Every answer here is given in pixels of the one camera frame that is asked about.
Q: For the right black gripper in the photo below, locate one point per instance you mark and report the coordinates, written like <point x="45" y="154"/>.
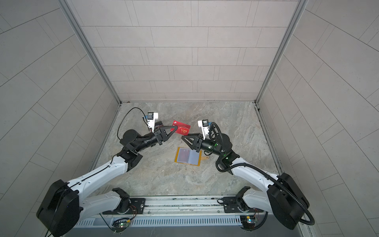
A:
<point x="197" y="146"/>

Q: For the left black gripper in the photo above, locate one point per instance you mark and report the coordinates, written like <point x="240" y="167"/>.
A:
<point x="160" y="136"/>

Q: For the yellow leather card holder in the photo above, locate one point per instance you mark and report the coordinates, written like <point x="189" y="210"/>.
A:
<point x="189" y="157"/>

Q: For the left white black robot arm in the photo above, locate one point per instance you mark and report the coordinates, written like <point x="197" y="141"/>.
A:
<point x="85" y="185"/>

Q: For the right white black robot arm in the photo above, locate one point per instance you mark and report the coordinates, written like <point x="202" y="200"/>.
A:
<point x="281" y="195"/>

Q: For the white vent grille strip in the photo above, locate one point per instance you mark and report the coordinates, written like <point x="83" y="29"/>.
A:
<point x="165" y="221"/>

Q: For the right green circuit board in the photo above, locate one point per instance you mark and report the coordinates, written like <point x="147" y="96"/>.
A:
<point x="248" y="222"/>

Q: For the green circuit board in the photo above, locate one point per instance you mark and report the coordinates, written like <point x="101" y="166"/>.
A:
<point x="121" y="224"/>
<point x="248" y="222"/>

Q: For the left green circuit board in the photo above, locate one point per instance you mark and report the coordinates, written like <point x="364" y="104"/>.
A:
<point x="121" y="224"/>

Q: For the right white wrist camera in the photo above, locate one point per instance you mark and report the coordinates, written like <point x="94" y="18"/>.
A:
<point x="204" y="125"/>

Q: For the aluminium mounting rail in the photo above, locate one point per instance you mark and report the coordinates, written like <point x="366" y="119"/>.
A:
<point x="183" y="204"/>

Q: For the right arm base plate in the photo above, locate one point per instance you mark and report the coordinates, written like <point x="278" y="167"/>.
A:
<point x="236" y="205"/>

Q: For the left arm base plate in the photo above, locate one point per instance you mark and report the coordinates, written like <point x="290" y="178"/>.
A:
<point x="128" y="207"/>

